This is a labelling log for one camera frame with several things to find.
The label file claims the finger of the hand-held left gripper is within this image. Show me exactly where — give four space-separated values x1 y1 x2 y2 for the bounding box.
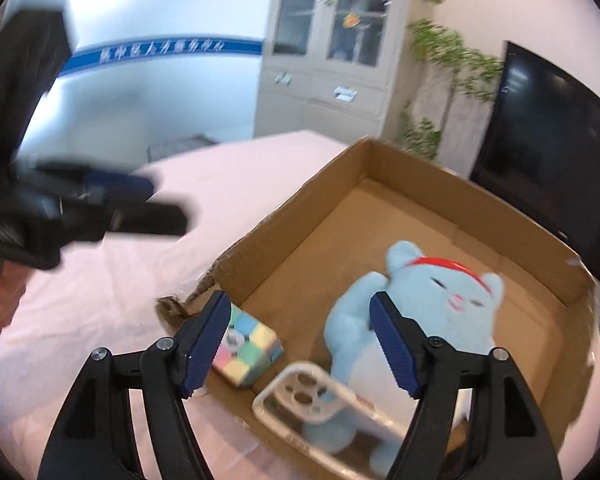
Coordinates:
102 202 190 237
35 162 156 198

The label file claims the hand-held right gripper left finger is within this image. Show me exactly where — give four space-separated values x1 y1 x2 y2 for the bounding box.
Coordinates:
37 290 232 480

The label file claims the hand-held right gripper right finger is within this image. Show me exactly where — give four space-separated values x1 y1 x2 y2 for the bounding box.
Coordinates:
369 291 563 480

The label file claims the pastel puzzle cube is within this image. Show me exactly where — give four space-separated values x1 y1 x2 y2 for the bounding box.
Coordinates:
211 304 286 388

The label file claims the light blue plush toy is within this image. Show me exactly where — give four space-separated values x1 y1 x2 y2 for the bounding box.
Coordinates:
300 240 506 476

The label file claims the clear phone case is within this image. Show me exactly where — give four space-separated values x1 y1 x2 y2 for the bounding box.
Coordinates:
252 361 411 480

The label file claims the brown cardboard box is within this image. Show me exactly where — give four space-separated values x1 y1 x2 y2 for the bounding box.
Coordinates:
156 136 598 480

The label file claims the person's left hand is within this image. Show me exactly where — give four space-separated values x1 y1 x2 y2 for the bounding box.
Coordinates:
0 265 27 337

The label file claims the grey glass door cabinet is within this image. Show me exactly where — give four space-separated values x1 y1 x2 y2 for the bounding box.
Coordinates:
254 0 421 143

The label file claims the black flat screen television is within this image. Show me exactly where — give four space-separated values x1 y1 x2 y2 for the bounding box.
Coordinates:
469 40 600 291

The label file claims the green climbing vine plant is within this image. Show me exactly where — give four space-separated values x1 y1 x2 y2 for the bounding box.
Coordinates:
399 0 503 161

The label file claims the blue wall banner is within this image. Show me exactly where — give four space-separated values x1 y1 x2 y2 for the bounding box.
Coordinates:
57 37 263 78

